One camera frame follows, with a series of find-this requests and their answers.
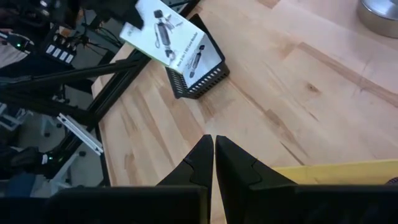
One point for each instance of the black mesh basket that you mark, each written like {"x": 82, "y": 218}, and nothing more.
{"x": 202, "y": 90}

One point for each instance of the black switch box white labels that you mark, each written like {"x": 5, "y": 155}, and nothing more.
{"x": 60, "y": 53}

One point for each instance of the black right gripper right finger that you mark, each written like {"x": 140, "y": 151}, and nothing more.
{"x": 248, "y": 199}

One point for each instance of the silver table lamp white shade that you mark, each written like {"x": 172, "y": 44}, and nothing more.
{"x": 379, "y": 15}

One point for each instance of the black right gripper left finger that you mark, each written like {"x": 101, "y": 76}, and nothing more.
{"x": 186, "y": 205}

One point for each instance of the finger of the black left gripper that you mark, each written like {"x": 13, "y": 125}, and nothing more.
{"x": 136, "y": 18}

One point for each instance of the silver aluminium extrusion bar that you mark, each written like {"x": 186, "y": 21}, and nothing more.
{"x": 81, "y": 133}

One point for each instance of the yellow translucent plastic bin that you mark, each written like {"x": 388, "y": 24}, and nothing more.
{"x": 342, "y": 172}

